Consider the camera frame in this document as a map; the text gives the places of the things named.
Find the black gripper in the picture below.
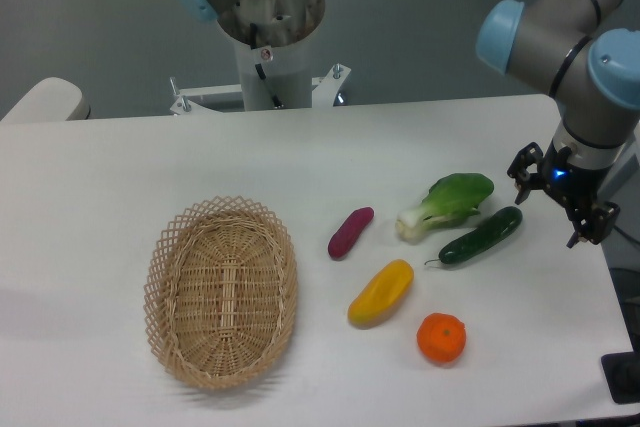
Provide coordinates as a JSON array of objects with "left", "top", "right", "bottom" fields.
[{"left": 507, "top": 142, "right": 621, "bottom": 247}]

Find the green cucumber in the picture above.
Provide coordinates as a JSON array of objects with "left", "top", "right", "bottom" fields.
[{"left": 426, "top": 206, "right": 523, "bottom": 266}]

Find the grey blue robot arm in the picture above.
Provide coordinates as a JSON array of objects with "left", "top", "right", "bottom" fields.
[{"left": 179, "top": 0, "right": 639, "bottom": 244}]

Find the green bok choy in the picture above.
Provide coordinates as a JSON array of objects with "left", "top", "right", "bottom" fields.
[{"left": 395, "top": 173, "right": 494, "bottom": 243}]

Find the black clamp at table edge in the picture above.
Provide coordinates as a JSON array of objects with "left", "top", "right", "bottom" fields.
[{"left": 601, "top": 352, "right": 639, "bottom": 405}]

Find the orange tangerine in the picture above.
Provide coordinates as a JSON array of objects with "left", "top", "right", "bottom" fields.
[{"left": 416, "top": 313, "right": 467, "bottom": 364}]

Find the purple sweet potato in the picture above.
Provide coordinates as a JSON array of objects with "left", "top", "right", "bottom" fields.
[{"left": 327, "top": 207, "right": 375, "bottom": 260}]

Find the yellow mango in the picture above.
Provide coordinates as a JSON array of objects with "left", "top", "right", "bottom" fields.
[{"left": 347, "top": 259, "right": 414, "bottom": 328}]

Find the woven wicker basket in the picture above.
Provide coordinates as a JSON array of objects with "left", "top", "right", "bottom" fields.
[{"left": 144, "top": 197, "right": 298, "bottom": 390}]

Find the white chair armrest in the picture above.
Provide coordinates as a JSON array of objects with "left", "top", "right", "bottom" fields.
[{"left": 1, "top": 77, "right": 91, "bottom": 124}]

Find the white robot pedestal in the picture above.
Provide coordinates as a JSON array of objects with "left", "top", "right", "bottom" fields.
[{"left": 170, "top": 0, "right": 351, "bottom": 115}]

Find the black cable on pedestal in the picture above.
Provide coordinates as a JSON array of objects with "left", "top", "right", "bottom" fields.
[{"left": 248, "top": 21, "right": 284, "bottom": 111}]

